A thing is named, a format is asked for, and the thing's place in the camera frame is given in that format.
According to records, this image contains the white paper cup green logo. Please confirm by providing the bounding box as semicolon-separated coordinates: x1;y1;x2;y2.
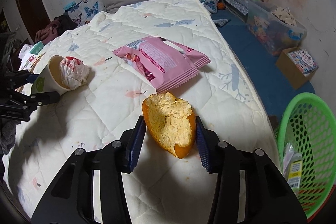
31;55;70;96

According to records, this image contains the orange peel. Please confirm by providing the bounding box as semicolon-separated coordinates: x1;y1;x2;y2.
142;92;196;159

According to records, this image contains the pink snack wrapper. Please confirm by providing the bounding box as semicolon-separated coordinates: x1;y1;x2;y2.
113;36;211;94

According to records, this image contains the green plastic mesh trash basket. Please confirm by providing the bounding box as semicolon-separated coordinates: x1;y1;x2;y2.
274;93;335;219

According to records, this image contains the cartoon tissue pack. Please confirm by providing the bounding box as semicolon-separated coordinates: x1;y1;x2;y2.
18;41;44;71

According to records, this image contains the dark clothes pile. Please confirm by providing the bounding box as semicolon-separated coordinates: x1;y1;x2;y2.
35;14;77;45

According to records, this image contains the blue bed sheet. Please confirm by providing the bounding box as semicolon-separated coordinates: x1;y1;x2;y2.
211;9;315;120

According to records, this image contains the butterfly pillow left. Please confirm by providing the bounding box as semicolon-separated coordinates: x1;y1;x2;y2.
65;0;106;27

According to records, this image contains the brown cardboard box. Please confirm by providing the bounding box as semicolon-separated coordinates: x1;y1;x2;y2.
276;47;317;90

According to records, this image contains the colourful picture book in box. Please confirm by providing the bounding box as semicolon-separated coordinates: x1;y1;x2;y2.
287;48;319;77

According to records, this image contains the clear plastic storage bin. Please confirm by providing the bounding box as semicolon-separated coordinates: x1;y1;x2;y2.
247;0;307;56

